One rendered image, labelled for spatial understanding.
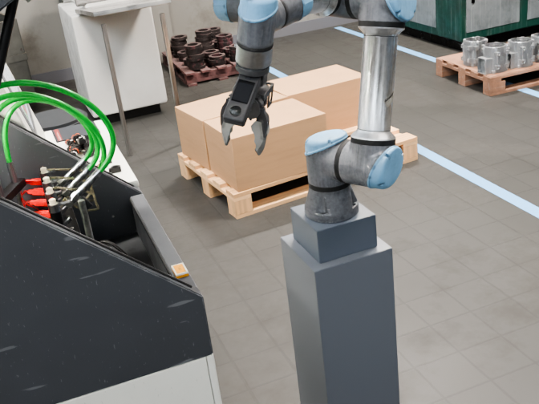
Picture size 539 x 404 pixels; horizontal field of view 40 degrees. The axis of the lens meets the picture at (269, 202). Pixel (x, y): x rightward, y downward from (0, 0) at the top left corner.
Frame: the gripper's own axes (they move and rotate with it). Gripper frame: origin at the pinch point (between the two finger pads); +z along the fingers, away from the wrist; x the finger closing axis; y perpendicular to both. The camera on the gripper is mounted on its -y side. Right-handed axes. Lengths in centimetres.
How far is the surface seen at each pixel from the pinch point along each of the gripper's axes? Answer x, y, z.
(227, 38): 199, 489, 232
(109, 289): 15.0, -32.7, 21.7
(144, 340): 7.4, -31.5, 35.2
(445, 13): 6, 541, 178
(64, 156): 59, 16, 33
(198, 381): -4, -27, 49
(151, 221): 28, 11, 40
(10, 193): 61, -5, 32
